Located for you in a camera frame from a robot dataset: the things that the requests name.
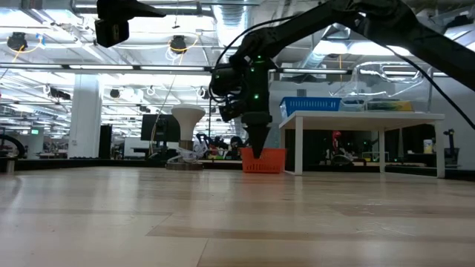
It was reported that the white perforated metal shelf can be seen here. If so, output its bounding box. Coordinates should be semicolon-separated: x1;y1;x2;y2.
278;110;446;179

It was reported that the blue plastic basket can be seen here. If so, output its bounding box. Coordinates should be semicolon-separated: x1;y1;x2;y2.
278;96;343;120

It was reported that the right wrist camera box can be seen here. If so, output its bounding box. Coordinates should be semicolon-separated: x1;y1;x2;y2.
217;99;246;124

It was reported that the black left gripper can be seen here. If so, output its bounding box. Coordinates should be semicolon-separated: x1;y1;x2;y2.
96;0;168;22

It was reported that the green yellow crayon box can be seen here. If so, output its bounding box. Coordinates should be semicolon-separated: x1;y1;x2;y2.
365;99;414;113

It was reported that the white building column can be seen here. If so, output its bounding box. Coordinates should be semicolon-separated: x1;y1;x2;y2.
68;76;102;159

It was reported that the clear plastic bin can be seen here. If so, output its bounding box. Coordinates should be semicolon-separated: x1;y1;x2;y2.
329;61;434;113

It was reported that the black background stand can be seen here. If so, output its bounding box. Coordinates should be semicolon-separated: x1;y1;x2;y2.
443;128;461;168

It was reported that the orange plastic basket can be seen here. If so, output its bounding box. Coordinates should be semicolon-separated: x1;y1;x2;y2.
240;147;288;174

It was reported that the black background monitor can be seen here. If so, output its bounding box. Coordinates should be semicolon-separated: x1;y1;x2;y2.
140;113;182;144

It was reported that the white lamp cord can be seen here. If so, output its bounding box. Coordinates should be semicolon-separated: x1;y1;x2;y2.
176;142;209;164

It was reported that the black tall cabinet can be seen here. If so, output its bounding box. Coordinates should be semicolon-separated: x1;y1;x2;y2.
98;124;114;160

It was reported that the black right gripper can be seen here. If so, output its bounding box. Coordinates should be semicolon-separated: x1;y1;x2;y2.
209;54;275;159

